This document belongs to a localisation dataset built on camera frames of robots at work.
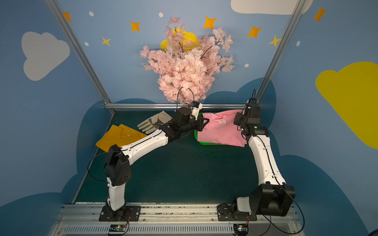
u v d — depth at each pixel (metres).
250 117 0.58
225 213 0.74
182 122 0.64
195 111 0.72
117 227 0.72
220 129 0.83
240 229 0.73
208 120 0.78
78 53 0.85
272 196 0.45
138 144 0.53
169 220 0.73
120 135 1.04
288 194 0.38
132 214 0.75
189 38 0.82
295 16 0.73
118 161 0.53
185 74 0.61
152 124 1.14
